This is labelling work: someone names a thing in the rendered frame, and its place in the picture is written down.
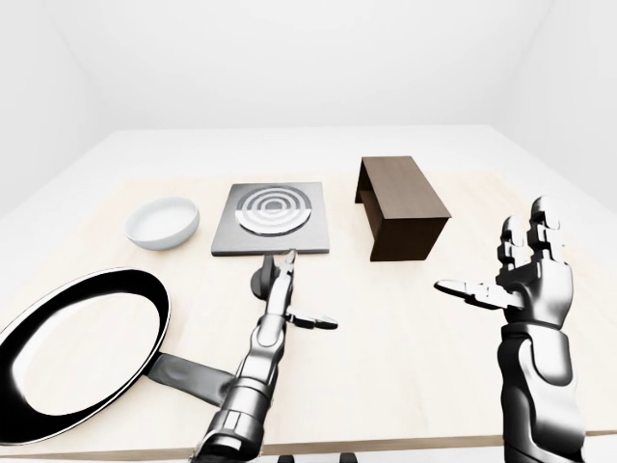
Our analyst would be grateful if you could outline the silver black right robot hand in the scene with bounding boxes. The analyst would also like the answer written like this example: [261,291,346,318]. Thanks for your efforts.
[434,195,576,333]

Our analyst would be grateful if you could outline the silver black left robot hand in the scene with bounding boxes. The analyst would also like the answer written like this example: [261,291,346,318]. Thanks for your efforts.
[260,248,339,332]

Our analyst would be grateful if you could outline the flat dark stove plate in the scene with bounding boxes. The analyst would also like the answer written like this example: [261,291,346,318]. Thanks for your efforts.
[210,181,333,259]

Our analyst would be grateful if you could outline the black frying pan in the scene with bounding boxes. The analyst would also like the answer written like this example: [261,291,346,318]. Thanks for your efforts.
[0,267,235,446]

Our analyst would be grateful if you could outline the white bowl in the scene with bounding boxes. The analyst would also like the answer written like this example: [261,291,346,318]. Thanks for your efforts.
[125,195,201,253]

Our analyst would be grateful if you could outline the dark brown wooden box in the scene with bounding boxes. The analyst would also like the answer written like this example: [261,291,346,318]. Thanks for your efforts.
[354,154,453,263]

